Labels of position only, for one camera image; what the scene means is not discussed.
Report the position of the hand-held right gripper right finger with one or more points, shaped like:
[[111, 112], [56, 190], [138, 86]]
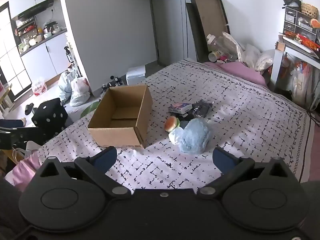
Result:
[[223, 158]]

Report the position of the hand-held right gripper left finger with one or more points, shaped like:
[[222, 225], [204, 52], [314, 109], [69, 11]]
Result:
[[105, 158]]

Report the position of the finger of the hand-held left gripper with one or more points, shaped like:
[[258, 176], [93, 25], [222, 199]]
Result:
[[15, 135]]

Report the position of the brown cardboard box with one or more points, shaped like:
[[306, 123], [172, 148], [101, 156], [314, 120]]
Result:
[[125, 136]]

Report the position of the plush toy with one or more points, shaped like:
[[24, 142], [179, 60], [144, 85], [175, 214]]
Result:
[[195, 137]]

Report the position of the black bagged garment with label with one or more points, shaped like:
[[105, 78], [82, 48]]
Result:
[[187, 117]]

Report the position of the cream sock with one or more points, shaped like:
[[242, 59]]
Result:
[[171, 124]]

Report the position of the black slipper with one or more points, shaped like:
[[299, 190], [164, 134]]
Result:
[[28, 108]]

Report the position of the pink cloth bag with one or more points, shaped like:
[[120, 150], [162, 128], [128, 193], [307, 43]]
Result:
[[25, 170]]

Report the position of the black dice stool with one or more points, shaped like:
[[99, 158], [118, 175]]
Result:
[[50, 117]]

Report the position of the green bag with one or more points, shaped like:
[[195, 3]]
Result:
[[90, 108]]

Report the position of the red and white plastic bag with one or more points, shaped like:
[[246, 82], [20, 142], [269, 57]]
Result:
[[39, 87]]

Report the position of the black glittery packet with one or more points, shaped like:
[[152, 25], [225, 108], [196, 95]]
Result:
[[202, 108]]

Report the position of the blue tissue packet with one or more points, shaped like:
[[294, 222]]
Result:
[[180, 107]]

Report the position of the grey plastic bag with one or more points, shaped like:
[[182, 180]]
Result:
[[65, 86]]

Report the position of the black tripod gear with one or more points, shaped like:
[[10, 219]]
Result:
[[112, 83]]

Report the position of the white kitchen cabinet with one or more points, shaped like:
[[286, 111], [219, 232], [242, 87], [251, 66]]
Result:
[[42, 57]]

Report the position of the pink pillow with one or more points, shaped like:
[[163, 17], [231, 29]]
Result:
[[240, 71]]

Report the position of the white small bin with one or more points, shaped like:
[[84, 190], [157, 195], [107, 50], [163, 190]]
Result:
[[135, 75]]

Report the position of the round tin can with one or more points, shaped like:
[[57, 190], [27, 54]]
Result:
[[213, 56]]

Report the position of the white stuffed plastic bag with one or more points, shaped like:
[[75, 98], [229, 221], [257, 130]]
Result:
[[262, 60]]

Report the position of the clear plastic bottle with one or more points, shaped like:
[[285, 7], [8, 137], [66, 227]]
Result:
[[221, 43]]

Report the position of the black range hood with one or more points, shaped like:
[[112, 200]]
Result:
[[35, 10]]

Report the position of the white desk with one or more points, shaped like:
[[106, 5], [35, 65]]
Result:
[[295, 47]]

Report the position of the grey door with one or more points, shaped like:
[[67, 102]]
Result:
[[170, 30]]

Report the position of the brown leaning board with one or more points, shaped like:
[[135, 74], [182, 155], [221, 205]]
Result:
[[208, 17]]

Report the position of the grey drawer organiser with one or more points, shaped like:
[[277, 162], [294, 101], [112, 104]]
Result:
[[297, 22]]

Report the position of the wicker basket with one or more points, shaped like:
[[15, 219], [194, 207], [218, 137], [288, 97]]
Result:
[[309, 10]]

